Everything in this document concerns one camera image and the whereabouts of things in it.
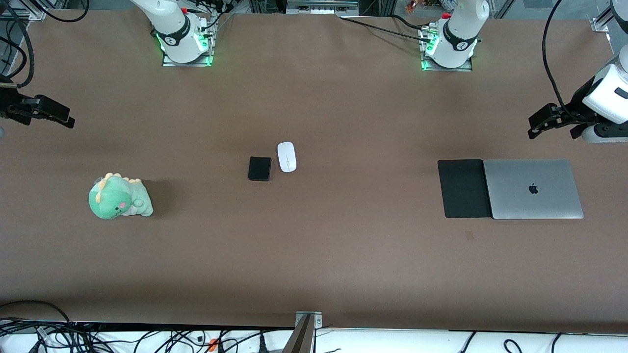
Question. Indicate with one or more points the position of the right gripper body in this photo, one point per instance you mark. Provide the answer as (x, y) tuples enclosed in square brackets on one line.
[(11, 103)]

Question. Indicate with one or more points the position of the small black phone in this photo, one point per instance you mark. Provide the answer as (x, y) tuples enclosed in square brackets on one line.
[(259, 168)]

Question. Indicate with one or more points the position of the white computer mouse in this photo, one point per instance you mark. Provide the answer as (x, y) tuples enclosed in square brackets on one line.
[(286, 157)]

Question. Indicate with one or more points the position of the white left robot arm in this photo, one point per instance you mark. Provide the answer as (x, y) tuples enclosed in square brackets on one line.
[(458, 34)]

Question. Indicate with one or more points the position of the black mouse pad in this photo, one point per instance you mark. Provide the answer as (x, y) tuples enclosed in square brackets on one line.
[(463, 189)]

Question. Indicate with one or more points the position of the grey closed laptop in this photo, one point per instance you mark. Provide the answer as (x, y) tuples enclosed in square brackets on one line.
[(532, 196)]

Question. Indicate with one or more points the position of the green dinosaur plush toy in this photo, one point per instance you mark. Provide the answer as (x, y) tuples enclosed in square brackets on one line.
[(115, 198)]

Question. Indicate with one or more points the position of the small orange connector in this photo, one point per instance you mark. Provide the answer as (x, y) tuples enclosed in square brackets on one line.
[(212, 344)]

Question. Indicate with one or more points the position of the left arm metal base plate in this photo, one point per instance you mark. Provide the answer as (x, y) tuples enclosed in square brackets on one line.
[(468, 67)]

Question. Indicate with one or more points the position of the aluminium frame profile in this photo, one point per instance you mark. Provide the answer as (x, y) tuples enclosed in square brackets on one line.
[(24, 7), (602, 19)]

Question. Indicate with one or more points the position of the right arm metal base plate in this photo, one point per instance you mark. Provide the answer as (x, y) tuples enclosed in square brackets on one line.
[(169, 62)]

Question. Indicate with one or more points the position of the grey metal rail unit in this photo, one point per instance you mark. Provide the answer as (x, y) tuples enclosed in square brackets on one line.
[(321, 6)]

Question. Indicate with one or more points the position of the metal table edge bracket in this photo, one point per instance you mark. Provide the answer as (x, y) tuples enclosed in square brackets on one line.
[(305, 333)]

